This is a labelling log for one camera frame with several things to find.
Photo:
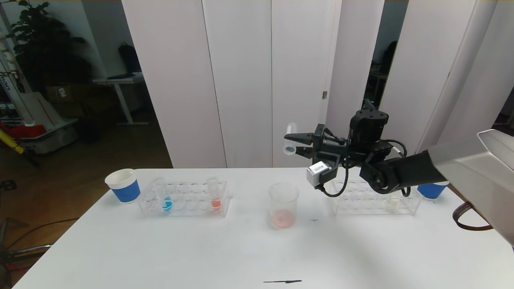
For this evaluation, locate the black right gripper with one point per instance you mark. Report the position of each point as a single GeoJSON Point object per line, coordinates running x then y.
{"type": "Point", "coordinates": [319, 141]}

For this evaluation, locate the test tube with red pigment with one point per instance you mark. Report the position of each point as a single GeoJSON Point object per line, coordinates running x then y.
{"type": "Point", "coordinates": [216, 204]}
{"type": "Point", "coordinates": [290, 129]}

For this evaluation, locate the test tube with blue pigment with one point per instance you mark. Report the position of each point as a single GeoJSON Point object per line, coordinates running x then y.
{"type": "Point", "coordinates": [167, 205]}

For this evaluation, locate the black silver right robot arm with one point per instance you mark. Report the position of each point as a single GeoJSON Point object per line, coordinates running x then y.
{"type": "Point", "coordinates": [421, 168]}

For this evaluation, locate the clear glass beaker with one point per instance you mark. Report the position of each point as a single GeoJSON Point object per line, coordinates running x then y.
{"type": "Point", "coordinates": [283, 218]}

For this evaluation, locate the clear plastic test tube rack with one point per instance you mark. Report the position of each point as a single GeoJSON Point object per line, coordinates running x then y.
{"type": "Point", "coordinates": [188, 200]}
{"type": "Point", "coordinates": [361, 204]}

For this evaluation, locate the test tube with yellow pigment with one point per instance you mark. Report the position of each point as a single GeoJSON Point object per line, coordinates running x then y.
{"type": "Point", "coordinates": [392, 206]}

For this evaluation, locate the white folding screen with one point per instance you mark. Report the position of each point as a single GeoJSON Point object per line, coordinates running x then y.
{"type": "Point", "coordinates": [425, 60]}
{"type": "Point", "coordinates": [241, 60]}

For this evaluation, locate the blue white paper cup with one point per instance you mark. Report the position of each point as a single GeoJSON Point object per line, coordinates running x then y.
{"type": "Point", "coordinates": [125, 190]}
{"type": "Point", "coordinates": [431, 192]}

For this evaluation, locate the black backpack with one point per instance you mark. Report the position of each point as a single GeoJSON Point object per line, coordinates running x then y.
{"type": "Point", "coordinates": [129, 59]}

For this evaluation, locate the white desk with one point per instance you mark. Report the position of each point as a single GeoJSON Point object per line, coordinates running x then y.
{"type": "Point", "coordinates": [116, 80]}

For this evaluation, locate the brown cardboard box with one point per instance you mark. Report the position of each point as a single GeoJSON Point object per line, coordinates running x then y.
{"type": "Point", "coordinates": [70, 95]}

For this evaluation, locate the white machine base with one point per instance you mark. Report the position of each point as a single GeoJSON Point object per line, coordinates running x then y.
{"type": "Point", "coordinates": [48, 136]}

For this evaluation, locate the dark green potted plant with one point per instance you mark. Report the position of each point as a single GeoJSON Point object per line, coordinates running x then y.
{"type": "Point", "coordinates": [44, 48]}

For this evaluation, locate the red plastic object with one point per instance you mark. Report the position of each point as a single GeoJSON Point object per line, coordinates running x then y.
{"type": "Point", "coordinates": [24, 131]}

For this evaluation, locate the yellow pole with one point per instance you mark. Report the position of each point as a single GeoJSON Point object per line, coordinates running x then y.
{"type": "Point", "coordinates": [10, 142]}

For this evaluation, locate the white banner stand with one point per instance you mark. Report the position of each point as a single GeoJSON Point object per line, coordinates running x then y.
{"type": "Point", "coordinates": [12, 80]}

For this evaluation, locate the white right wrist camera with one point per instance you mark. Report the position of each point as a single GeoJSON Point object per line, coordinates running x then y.
{"type": "Point", "coordinates": [319, 172]}

